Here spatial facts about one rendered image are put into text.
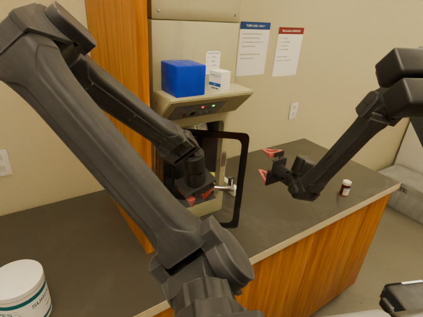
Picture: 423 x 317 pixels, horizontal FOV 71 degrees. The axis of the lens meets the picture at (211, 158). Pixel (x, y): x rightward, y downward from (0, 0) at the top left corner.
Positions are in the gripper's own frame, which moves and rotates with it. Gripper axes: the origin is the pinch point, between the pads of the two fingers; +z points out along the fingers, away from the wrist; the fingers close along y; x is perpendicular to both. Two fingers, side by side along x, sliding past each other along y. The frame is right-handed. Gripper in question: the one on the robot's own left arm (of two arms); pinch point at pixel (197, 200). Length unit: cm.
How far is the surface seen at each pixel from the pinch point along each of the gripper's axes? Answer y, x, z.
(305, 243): -47, 15, 53
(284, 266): -33, 16, 59
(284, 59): -105, -64, 11
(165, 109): -3.4, -19.9, -20.6
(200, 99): -14.1, -16.8, -21.4
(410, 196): -233, 12, 164
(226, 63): -33.3, -28.2, -22.8
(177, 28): -17, -32, -38
